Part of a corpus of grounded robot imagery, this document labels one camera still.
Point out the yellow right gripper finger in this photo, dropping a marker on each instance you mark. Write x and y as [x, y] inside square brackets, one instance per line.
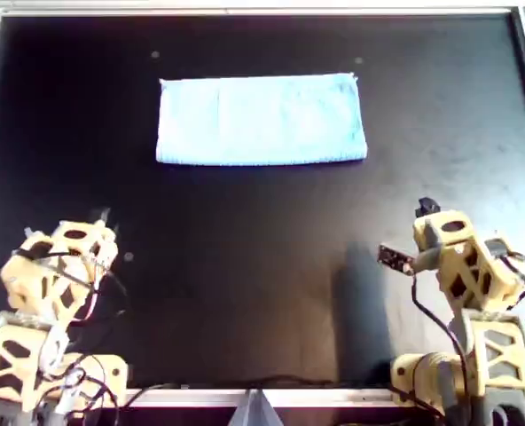
[428, 207]

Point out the yellow right gripper body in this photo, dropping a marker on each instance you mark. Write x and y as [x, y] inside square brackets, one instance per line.
[448, 235]

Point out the yellow left gripper body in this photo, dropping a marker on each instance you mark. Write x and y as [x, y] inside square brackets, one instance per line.
[89, 244]

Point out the light blue microfibre cloth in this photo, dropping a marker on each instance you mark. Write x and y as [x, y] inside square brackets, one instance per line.
[262, 120]

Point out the yellow grey left robot arm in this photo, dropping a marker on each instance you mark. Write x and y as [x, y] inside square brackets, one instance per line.
[18, 355]

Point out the yellow grey right robot arm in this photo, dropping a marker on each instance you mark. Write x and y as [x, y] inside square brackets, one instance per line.
[502, 355]

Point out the grey pointed camera mount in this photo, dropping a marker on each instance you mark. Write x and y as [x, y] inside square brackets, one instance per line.
[258, 412]

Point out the aluminium table frame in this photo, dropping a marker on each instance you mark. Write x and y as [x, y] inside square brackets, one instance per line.
[245, 10]

